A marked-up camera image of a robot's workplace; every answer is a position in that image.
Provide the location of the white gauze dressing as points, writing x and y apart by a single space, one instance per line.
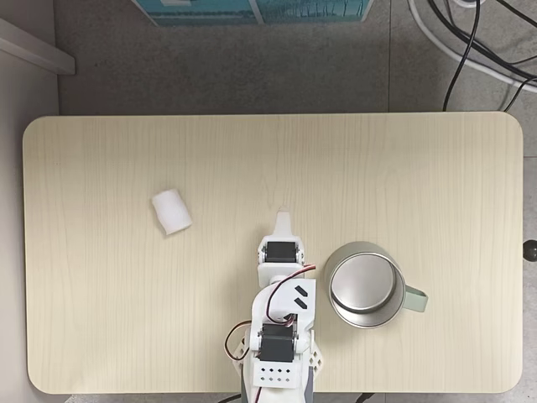
171 212

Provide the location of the black round knob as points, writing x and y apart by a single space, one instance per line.
531 250

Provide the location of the teal printed box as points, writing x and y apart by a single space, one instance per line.
310 9
197 10

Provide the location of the white shelf ledge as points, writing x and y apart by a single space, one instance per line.
38 48

